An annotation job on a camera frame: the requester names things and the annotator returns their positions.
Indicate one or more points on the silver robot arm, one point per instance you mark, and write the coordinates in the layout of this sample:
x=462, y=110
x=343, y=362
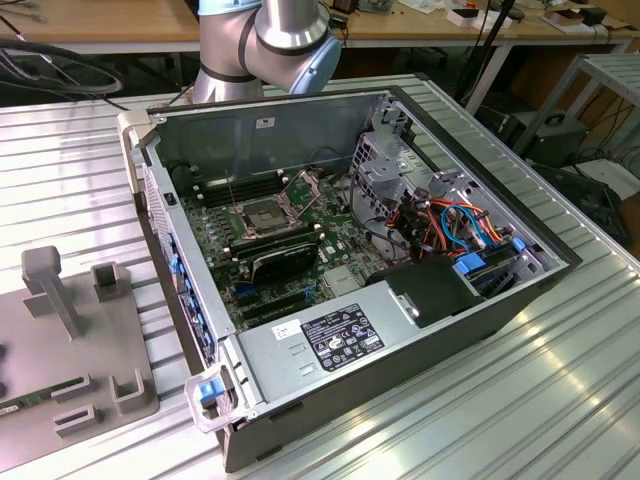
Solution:
x=285, y=25

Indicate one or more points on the black RAM slot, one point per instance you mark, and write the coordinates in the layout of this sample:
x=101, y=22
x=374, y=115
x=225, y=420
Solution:
x=272, y=238
x=235, y=181
x=277, y=245
x=240, y=190

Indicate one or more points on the CPU socket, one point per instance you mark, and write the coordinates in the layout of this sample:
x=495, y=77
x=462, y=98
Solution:
x=262, y=217

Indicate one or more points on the black expansion slot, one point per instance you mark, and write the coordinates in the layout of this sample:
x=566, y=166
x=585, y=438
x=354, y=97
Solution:
x=277, y=311
x=272, y=301

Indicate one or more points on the green motherboard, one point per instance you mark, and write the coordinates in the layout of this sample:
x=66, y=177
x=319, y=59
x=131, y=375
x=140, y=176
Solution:
x=340, y=235

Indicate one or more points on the silver chipset heatsink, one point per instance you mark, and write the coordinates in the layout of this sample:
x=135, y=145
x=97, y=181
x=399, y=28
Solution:
x=342, y=281

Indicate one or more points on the silver drive cage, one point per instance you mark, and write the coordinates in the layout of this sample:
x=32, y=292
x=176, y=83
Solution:
x=382, y=175

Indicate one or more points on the metal locking lever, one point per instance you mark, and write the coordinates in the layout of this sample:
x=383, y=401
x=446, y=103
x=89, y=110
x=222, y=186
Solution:
x=231, y=190

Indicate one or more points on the grey power supply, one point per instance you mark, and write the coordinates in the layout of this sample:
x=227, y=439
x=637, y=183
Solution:
x=280, y=360

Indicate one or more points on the hard disk in blue carrier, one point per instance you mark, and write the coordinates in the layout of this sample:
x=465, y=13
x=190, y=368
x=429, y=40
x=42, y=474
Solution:
x=470, y=264

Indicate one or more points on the open black PC case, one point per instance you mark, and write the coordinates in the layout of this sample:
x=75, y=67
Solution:
x=350, y=400

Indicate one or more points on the blue case latch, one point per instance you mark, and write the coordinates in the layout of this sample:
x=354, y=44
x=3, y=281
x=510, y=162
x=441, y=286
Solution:
x=210, y=394

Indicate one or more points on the small blue clip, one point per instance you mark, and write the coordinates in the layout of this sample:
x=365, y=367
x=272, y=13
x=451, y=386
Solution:
x=518, y=245

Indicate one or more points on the wooden desk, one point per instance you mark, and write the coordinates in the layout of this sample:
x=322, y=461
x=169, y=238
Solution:
x=100, y=25
x=425, y=30

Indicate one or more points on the white box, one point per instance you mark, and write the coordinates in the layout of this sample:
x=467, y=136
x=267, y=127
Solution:
x=475, y=17

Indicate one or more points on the grey parts rack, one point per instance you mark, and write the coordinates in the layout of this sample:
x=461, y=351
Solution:
x=30, y=345

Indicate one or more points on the brown box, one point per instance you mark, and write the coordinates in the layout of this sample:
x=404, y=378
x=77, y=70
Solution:
x=565, y=19

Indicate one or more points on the green RAM stick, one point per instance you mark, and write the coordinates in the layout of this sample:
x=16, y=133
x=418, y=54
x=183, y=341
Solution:
x=25, y=401

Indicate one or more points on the black plastic duct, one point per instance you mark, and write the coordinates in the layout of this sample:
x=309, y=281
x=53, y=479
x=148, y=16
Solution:
x=435, y=290

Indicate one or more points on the grey metal frame shelf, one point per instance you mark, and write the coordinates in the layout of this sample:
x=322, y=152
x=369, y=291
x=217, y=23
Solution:
x=605, y=65

